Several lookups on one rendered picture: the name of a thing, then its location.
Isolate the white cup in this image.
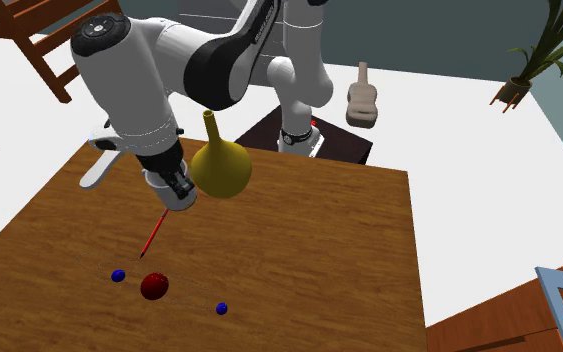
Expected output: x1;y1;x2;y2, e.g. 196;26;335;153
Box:
143;159;199;212

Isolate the yellow long-necked vase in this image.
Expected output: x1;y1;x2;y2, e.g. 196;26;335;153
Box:
188;109;254;200

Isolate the red pencil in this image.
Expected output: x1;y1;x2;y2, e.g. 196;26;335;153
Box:
138;207;171;259

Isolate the red and blue orbit model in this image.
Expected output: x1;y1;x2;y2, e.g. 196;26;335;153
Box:
76;250;230;316

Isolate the wooden table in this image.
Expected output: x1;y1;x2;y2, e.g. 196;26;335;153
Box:
0;137;429;352

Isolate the wooden chair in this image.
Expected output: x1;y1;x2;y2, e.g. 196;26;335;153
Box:
0;0;124;105

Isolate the dark robot stand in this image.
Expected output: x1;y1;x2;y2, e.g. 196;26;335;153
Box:
234;104;374;166

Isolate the beige guitar-shaped figure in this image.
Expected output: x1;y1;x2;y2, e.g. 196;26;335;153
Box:
345;61;379;130

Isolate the brown wooden cabinet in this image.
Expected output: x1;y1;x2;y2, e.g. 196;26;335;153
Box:
424;253;563;352

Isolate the potted green plant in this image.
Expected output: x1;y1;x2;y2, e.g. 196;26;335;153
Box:
488;0;563;115

